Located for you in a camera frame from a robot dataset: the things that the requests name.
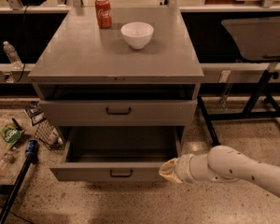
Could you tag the green snack bag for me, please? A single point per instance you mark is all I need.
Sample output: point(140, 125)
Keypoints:
point(11, 134)

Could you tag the grey middle drawer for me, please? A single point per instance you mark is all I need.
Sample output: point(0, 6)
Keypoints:
point(119, 113)

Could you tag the black folding stand table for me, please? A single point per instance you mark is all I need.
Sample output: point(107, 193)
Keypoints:
point(258, 40)

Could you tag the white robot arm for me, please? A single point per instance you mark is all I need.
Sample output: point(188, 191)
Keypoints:
point(222, 164)

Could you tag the padded gripper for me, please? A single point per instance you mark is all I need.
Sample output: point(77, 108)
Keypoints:
point(182, 168)

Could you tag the black white snack packet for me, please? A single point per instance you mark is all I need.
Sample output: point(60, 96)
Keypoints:
point(35, 113)

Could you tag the white ceramic bowl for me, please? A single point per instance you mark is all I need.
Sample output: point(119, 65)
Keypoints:
point(137, 34)

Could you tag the grey drawer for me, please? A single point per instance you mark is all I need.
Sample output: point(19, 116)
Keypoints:
point(118, 153)
point(119, 113)

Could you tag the red cola can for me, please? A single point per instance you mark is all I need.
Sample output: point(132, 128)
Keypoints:
point(103, 13)

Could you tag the clear plastic water bottle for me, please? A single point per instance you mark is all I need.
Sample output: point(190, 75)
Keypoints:
point(12, 55)

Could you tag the grey metal drawer cabinet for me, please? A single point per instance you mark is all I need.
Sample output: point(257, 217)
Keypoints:
point(86, 63)

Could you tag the small plastic bottle on floor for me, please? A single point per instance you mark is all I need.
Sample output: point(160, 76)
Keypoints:
point(8, 159)

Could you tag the black pole with blue grip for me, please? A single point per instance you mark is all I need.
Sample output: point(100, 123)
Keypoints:
point(30, 157)

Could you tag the grey bottom drawer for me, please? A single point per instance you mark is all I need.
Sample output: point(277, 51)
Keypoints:
point(118, 153)

